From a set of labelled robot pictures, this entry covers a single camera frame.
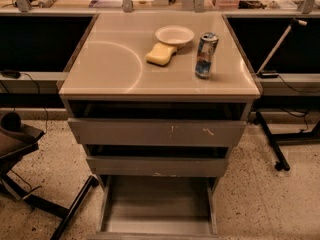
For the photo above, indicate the white pole with tip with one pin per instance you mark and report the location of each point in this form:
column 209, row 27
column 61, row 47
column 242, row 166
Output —
column 292, row 23

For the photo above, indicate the black power adapter left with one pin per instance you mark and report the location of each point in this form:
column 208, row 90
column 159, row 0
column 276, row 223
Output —
column 11, row 74

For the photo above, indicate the black stand left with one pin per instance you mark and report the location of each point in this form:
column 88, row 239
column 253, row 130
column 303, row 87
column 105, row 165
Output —
column 16, row 141

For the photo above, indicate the black stand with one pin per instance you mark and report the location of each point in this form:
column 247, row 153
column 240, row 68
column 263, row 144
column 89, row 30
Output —
column 16, row 141
column 278, row 139

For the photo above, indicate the grey drawer cabinet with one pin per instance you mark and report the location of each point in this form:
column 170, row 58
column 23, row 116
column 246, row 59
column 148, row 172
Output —
column 111, row 64

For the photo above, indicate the black stand right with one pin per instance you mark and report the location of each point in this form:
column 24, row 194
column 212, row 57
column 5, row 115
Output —
column 278, row 139

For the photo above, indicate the white paper bowl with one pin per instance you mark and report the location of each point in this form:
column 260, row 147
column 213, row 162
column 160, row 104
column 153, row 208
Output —
column 174, row 35

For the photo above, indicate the grey drawer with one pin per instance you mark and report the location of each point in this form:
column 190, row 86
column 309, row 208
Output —
column 158, row 161
column 157, row 123
column 156, row 208

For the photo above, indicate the blue silver drink can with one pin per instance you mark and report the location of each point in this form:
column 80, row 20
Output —
column 207, row 46

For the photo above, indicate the yellow sponge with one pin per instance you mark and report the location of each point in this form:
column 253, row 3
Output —
column 160, row 54

